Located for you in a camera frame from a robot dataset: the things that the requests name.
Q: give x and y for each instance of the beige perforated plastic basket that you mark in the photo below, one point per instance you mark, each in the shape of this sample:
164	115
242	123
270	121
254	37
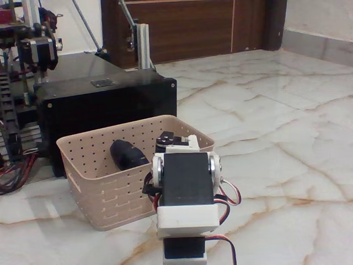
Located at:
88	154

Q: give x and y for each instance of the black rounded object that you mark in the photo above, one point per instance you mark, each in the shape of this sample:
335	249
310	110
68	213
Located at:
127	156

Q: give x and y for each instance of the black box enclosure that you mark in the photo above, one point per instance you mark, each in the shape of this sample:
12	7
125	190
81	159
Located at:
110	110

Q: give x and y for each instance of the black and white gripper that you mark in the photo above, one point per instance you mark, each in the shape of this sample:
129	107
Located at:
169	142

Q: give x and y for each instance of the small metal plate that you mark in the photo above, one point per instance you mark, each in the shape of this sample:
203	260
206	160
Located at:
101	83

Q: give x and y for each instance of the grey stepper motor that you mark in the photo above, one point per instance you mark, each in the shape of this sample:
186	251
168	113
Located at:
41	52

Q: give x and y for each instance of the aluminium extrusion post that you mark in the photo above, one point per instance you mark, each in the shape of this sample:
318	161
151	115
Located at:
144	47

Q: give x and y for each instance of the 3D printer frame machine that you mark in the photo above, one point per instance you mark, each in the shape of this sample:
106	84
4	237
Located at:
16	36

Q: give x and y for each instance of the brown wooden door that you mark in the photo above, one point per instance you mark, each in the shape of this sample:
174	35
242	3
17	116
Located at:
187	30

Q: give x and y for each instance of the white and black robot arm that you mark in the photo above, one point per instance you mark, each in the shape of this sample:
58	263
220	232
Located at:
184	179

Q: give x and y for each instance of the grey threaded rod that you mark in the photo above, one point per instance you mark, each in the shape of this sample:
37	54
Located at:
88	27
128	13

